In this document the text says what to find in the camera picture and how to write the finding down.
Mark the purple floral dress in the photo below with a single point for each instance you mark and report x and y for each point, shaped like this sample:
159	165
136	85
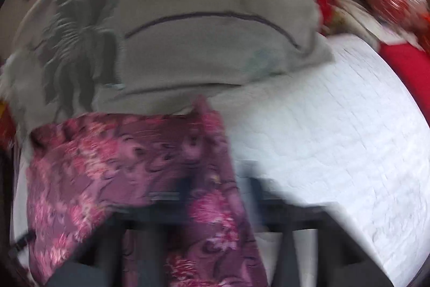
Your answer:
117	156

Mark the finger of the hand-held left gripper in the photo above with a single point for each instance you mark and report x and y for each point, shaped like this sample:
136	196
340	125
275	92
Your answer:
22	242

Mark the white quilted bed cover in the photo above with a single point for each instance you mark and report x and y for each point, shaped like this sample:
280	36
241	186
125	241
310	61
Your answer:
319	125

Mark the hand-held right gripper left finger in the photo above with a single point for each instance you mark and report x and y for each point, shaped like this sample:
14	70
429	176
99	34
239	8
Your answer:
151	216

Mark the grey floral pillow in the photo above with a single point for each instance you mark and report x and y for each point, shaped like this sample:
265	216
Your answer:
184	21

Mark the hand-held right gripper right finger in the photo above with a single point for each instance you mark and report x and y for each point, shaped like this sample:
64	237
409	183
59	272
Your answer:
255	193

